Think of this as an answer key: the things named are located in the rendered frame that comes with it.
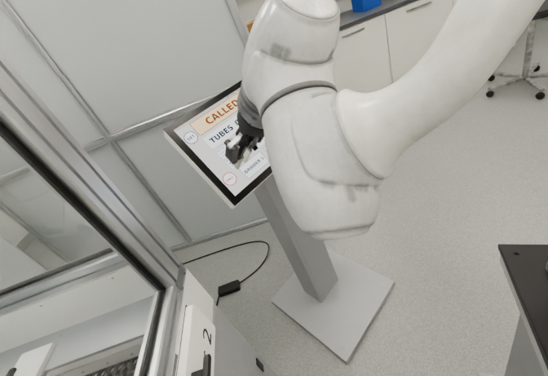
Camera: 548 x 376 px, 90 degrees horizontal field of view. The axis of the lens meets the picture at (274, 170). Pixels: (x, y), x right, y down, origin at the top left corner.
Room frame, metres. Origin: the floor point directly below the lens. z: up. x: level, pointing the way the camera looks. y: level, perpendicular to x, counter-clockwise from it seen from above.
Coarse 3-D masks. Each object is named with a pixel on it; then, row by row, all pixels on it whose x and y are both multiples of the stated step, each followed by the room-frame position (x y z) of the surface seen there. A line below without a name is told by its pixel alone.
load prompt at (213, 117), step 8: (232, 96) 0.93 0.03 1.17; (224, 104) 0.90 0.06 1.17; (232, 104) 0.90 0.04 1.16; (208, 112) 0.87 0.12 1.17; (216, 112) 0.88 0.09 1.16; (224, 112) 0.88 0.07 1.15; (232, 112) 0.88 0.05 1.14; (200, 120) 0.85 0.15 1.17; (208, 120) 0.85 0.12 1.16; (216, 120) 0.85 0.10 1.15; (192, 128) 0.82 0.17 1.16; (200, 128) 0.83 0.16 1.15; (208, 128) 0.83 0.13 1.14
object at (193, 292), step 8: (192, 280) 0.49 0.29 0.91; (184, 288) 0.45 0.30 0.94; (192, 288) 0.47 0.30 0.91; (200, 288) 0.50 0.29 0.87; (184, 296) 0.43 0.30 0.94; (192, 296) 0.45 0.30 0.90; (200, 296) 0.47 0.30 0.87; (208, 296) 0.50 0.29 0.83; (184, 304) 0.42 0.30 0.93; (200, 304) 0.45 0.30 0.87; (208, 304) 0.48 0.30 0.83; (184, 312) 0.40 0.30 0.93; (208, 312) 0.46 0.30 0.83; (176, 344) 0.33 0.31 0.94; (176, 352) 0.32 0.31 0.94; (176, 368) 0.29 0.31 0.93
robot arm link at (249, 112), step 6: (240, 90) 0.44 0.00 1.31; (240, 96) 0.43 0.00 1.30; (240, 102) 0.43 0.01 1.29; (246, 102) 0.41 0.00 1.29; (240, 108) 0.44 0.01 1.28; (246, 108) 0.42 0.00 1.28; (252, 108) 0.40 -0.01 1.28; (246, 114) 0.43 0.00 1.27; (252, 114) 0.41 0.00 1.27; (258, 114) 0.40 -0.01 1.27; (246, 120) 0.43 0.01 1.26; (252, 120) 0.42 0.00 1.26; (258, 120) 0.41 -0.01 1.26; (258, 126) 0.42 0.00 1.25
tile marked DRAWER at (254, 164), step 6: (258, 156) 0.77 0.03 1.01; (264, 156) 0.77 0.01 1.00; (246, 162) 0.75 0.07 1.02; (252, 162) 0.75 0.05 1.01; (258, 162) 0.75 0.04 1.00; (264, 162) 0.75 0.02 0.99; (240, 168) 0.73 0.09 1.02; (246, 168) 0.73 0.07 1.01; (252, 168) 0.74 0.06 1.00; (258, 168) 0.74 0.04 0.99; (246, 174) 0.72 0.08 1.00; (252, 174) 0.72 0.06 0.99
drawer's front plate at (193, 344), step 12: (192, 312) 0.39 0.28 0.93; (192, 324) 0.37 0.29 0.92; (204, 324) 0.40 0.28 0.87; (192, 336) 0.35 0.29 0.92; (180, 348) 0.33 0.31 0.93; (192, 348) 0.33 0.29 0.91; (204, 348) 0.35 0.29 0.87; (180, 360) 0.31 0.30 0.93; (192, 360) 0.31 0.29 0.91; (180, 372) 0.28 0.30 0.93
